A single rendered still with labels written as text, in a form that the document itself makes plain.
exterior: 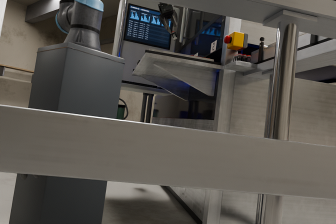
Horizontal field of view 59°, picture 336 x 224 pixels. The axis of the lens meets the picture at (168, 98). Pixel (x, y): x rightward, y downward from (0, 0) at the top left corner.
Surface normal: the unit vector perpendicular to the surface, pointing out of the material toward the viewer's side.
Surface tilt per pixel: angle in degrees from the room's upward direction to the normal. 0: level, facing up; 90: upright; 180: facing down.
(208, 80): 90
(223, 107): 90
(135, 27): 90
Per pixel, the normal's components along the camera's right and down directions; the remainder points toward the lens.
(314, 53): -0.97, -0.14
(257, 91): 0.21, -0.06
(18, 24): 0.72, 0.04
